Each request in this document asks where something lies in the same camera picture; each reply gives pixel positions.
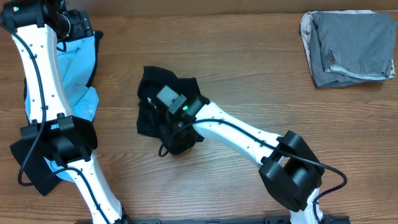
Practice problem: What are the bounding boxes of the black t-shirt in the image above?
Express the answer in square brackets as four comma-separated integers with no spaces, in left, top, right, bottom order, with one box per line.
[136,66,205,147]

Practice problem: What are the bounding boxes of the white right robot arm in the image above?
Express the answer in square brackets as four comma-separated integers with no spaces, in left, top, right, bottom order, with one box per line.
[156,86,325,223]

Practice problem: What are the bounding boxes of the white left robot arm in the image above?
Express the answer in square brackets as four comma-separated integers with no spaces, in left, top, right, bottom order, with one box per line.
[1,1,130,223]

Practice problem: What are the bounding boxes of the brown cardboard backdrop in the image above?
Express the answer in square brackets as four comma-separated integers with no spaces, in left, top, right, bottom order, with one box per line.
[66,0,397,16]

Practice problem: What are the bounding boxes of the light blue t-shirt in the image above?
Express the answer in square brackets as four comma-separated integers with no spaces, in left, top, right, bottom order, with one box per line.
[24,34,100,183]

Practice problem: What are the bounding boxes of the black garment under blue shirt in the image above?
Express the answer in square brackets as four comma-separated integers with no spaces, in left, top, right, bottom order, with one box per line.
[9,30,104,197]

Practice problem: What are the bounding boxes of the folded white cloth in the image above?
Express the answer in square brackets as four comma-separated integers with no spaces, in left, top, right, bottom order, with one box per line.
[299,9,397,80]

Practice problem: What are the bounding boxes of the folded grey shorts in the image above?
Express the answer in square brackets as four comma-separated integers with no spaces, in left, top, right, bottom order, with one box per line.
[308,11,396,89]

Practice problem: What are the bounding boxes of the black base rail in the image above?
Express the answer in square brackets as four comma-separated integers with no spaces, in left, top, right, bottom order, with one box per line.
[74,215,351,224]

